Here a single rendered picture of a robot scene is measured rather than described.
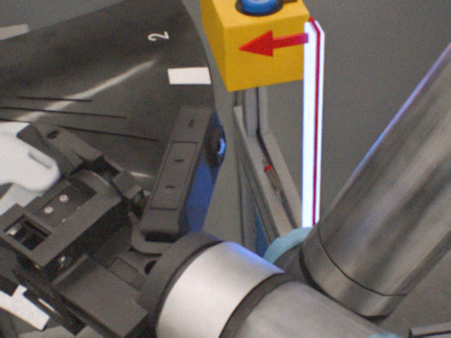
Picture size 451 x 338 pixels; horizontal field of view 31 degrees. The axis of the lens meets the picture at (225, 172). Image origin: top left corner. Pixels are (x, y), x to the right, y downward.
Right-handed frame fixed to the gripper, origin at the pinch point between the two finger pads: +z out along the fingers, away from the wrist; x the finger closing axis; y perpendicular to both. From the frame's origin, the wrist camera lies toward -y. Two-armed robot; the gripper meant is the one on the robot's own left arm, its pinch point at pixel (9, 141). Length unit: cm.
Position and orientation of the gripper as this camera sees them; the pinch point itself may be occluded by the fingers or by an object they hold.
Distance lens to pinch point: 59.6
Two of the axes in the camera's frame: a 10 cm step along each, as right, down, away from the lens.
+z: -7.5, -4.0, 5.2
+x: 1.3, 6.9, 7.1
